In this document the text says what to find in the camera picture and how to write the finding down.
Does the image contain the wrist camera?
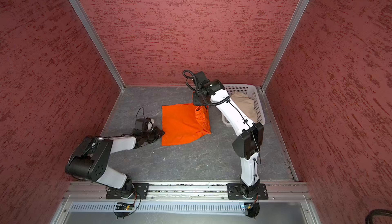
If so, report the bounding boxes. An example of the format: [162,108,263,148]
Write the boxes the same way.
[134,118,154,132]
[193,71,210,87]

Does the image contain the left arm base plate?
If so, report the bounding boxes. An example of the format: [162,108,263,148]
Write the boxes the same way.
[106,183,150,201]

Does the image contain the beige shorts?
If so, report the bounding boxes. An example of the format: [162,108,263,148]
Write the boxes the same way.
[231,91,258,123]

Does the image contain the white slotted cable duct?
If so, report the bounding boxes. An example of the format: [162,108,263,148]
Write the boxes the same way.
[69,202,245,215]

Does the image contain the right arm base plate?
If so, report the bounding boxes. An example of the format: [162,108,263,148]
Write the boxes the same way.
[227,183,268,200]

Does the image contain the white plastic laundry basket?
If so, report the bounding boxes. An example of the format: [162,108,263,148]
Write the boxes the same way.
[224,84,265,126]

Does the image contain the right controller board with wires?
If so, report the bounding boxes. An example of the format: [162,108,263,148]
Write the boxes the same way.
[243,195,260,219]

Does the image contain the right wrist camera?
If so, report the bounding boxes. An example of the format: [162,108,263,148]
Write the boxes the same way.
[193,71,210,87]

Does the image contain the aluminium mounting rail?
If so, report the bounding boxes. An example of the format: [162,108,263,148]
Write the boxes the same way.
[62,181,311,202]

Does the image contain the left corner aluminium post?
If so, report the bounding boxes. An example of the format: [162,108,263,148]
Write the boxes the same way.
[68,0,126,92]

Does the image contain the right corner aluminium post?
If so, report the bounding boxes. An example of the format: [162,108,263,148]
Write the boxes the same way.
[261,0,310,93]

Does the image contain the black cable bottom right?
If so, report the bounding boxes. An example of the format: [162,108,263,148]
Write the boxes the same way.
[365,208,392,224]

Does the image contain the controller board with wires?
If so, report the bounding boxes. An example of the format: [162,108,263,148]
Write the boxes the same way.
[114,190,141,219]
[243,195,260,219]

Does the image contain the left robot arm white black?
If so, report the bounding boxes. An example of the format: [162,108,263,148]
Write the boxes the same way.
[65,127,165,200]

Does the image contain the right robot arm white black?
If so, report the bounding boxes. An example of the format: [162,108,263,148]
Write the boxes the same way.
[192,77,264,199]

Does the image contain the corner aluminium post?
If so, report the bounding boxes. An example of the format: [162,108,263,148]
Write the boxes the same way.
[68,0,126,92]
[261,0,310,93]

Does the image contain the left controller board with wires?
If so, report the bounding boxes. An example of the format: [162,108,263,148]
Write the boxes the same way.
[114,190,141,219]

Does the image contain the orange shorts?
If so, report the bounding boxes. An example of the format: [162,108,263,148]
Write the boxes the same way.
[161,103,211,146]

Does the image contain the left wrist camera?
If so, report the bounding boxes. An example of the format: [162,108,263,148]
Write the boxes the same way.
[134,118,154,132]

